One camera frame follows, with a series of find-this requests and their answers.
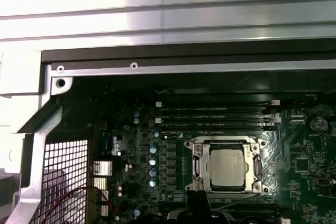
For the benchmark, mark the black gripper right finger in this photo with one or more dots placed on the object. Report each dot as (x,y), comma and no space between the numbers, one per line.
(204,203)

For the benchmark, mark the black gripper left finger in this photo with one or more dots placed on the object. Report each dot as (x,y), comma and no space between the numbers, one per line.
(192,203)

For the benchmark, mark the silver CPU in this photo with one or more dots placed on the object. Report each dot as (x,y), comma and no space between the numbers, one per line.
(227,167)

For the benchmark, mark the metal socket cover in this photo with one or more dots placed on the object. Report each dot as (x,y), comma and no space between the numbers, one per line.
(200,155)

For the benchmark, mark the CPU socket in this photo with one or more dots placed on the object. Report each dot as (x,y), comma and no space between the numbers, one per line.
(225,145)

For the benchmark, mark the RAM slot with black clips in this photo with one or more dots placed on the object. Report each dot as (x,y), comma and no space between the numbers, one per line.
(210,127)
(210,112)

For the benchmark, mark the RAM slot with white clips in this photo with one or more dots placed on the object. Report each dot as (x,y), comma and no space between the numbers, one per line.
(210,121)
(210,105)

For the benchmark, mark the silver finned heatsink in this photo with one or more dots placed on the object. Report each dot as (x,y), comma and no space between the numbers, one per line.
(102,168)
(101,184)

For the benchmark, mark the green motherboard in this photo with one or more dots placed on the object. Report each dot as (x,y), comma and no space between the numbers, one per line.
(302,182)

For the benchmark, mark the round coin battery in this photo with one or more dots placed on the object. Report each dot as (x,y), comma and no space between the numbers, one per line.
(319,125)

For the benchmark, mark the black PC case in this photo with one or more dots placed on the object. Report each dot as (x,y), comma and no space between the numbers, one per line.
(34,155)

